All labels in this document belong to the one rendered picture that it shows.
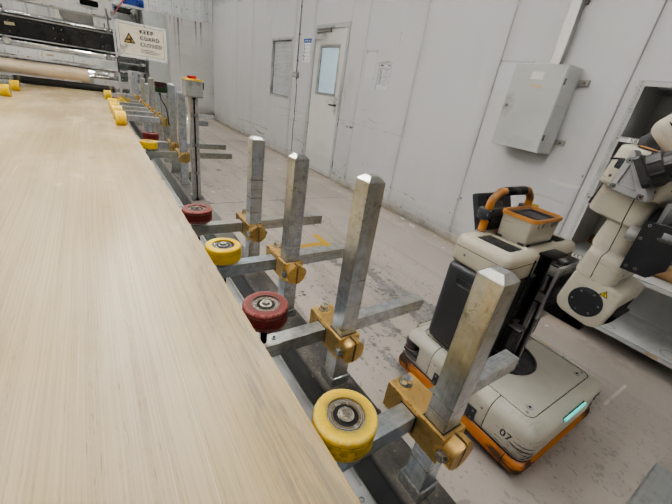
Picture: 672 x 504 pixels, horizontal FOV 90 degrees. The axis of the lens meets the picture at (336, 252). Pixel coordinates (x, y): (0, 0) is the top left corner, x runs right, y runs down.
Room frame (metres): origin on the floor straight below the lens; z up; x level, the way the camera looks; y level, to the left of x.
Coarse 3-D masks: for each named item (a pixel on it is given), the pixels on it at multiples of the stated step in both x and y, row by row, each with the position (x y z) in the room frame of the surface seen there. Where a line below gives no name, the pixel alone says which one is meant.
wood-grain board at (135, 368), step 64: (0, 128) 1.49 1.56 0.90; (64, 128) 1.70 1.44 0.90; (128, 128) 1.97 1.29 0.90; (0, 192) 0.80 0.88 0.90; (64, 192) 0.87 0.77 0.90; (128, 192) 0.94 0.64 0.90; (0, 256) 0.51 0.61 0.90; (64, 256) 0.55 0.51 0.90; (128, 256) 0.58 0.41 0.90; (192, 256) 0.62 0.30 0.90; (0, 320) 0.36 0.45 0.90; (64, 320) 0.38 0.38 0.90; (128, 320) 0.40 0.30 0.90; (192, 320) 0.42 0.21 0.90; (0, 384) 0.26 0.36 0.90; (64, 384) 0.27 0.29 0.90; (128, 384) 0.29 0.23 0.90; (192, 384) 0.30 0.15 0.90; (256, 384) 0.32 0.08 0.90; (0, 448) 0.19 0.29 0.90; (64, 448) 0.20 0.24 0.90; (128, 448) 0.21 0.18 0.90; (192, 448) 0.22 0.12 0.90; (256, 448) 0.23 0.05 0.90; (320, 448) 0.24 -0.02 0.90
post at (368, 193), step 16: (368, 176) 0.54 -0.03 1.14; (368, 192) 0.53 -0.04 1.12; (352, 208) 0.55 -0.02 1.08; (368, 208) 0.53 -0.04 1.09; (352, 224) 0.54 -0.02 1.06; (368, 224) 0.53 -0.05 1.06; (352, 240) 0.54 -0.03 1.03; (368, 240) 0.54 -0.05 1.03; (352, 256) 0.53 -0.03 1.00; (368, 256) 0.54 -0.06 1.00; (352, 272) 0.52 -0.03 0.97; (352, 288) 0.53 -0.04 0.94; (336, 304) 0.55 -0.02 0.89; (352, 304) 0.53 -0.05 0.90; (336, 320) 0.54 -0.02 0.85; (352, 320) 0.54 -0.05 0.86; (336, 368) 0.53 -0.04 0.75
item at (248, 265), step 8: (312, 248) 0.85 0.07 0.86; (320, 248) 0.86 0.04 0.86; (328, 248) 0.86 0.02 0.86; (336, 248) 0.87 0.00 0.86; (256, 256) 0.75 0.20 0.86; (264, 256) 0.76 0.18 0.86; (272, 256) 0.76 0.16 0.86; (304, 256) 0.80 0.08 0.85; (312, 256) 0.82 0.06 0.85; (320, 256) 0.83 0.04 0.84; (328, 256) 0.85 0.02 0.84; (336, 256) 0.87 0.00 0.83; (232, 264) 0.69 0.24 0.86; (240, 264) 0.70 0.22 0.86; (248, 264) 0.71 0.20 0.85; (256, 264) 0.72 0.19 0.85; (264, 264) 0.74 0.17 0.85; (272, 264) 0.75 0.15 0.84; (224, 272) 0.67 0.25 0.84; (232, 272) 0.69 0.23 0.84; (240, 272) 0.70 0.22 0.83; (248, 272) 0.71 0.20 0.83
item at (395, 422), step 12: (492, 360) 0.51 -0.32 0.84; (504, 360) 0.51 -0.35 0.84; (516, 360) 0.52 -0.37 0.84; (492, 372) 0.48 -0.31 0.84; (504, 372) 0.50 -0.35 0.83; (480, 384) 0.45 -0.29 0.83; (396, 408) 0.36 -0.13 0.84; (384, 420) 0.34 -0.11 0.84; (396, 420) 0.34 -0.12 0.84; (408, 420) 0.35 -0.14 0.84; (384, 432) 0.32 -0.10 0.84; (396, 432) 0.33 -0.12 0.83; (384, 444) 0.32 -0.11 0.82; (348, 468) 0.28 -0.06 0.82
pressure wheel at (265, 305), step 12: (252, 300) 0.49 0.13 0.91; (264, 300) 0.49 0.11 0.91; (276, 300) 0.51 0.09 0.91; (252, 312) 0.46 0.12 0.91; (264, 312) 0.46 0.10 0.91; (276, 312) 0.47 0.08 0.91; (252, 324) 0.45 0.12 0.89; (264, 324) 0.45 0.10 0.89; (276, 324) 0.46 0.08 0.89; (264, 336) 0.48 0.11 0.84
